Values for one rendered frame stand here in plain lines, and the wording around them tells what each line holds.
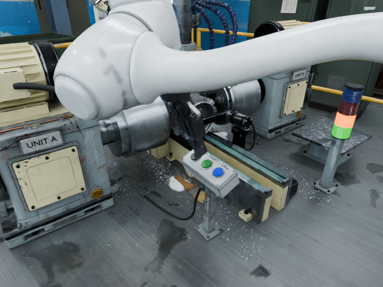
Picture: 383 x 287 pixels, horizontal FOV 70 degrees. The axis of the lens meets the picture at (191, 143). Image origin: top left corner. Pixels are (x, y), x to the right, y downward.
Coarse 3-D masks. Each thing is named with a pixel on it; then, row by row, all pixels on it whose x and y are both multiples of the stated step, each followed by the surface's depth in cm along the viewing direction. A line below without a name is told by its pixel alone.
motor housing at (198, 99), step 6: (192, 96) 114; (198, 96) 115; (198, 102) 112; (204, 102) 113; (168, 108) 118; (198, 108) 127; (204, 108) 123; (210, 108) 119; (204, 114) 125; (210, 114) 121; (174, 120) 115; (174, 126) 118; (210, 126) 121
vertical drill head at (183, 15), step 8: (176, 0) 100; (184, 0) 100; (176, 8) 101; (184, 8) 102; (176, 16) 103; (184, 16) 103; (184, 24) 104; (184, 32) 106; (184, 40) 107; (184, 48) 106; (192, 48) 108; (200, 48) 113
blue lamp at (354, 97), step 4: (344, 88) 92; (344, 92) 92; (348, 92) 90; (352, 92) 89; (356, 92) 89; (360, 92) 89; (344, 96) 92; (348, 96) 90; (352, 96) 90; (356, 96) 89; (360, 96) 90; (344, 100) 92; (348, 100) 91; (352, 100) 90; (356, 100) 90; (360, 100) 91
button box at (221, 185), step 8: (192, 152) 82; (184, 160) 81; (192, 160) 79; (200, 160) 79; (216, 160) 77; (192, 168) 77; (200, 168) 76; (208, 168) 75; (224, 168) 74; (200, 176) 75; (208, 176) 73; (224, 176) 72; (232, 176) 71; (208, 184) 75; (216, 184) 70; (224, 184) 71; (232, 184) 73; (216, 192) 73; (224, 192) 72
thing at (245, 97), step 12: (240, 84) 123; (252, 84) 127; (204, 96) 131; (216, 96) 128; (228, 96) 122; (240, 96) 122; (252, 96) 127; (216, 108) 130; (228, 108) 124; (240, 108) 124; (252, 108) 131; (228, 120) 127
